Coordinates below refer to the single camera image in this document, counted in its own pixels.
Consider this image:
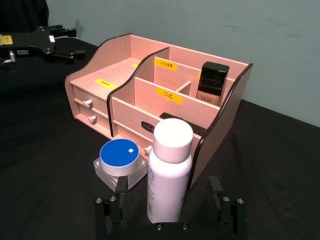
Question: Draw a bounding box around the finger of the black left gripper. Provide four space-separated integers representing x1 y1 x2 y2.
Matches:
46 23 77 39
53 49 87 65

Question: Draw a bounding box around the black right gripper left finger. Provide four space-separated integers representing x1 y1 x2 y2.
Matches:
93 175 129 236

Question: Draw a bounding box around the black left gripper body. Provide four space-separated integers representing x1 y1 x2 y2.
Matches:
0 25 56 57

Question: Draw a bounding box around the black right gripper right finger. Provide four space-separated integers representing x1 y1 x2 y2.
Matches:
208 175 248 236

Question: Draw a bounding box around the person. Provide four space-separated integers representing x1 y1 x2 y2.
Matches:
0 0 50 34

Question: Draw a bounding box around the glass cream jar blue lid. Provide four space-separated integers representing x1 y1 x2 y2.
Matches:
93 138 149 194

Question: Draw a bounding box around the white spray bottle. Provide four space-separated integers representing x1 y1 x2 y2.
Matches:
146 117 195 224

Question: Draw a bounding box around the pink wooden desk organizer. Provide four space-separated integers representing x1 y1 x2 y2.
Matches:
64 32 254 190

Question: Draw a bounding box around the black table cloth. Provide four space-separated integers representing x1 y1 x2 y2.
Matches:
0 37 320 240

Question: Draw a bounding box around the foundation bottle black cap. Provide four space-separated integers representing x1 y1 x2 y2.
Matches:
195 61 231 107

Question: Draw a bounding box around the thin cable silver plug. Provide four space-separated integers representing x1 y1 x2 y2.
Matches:
0 49 18 72

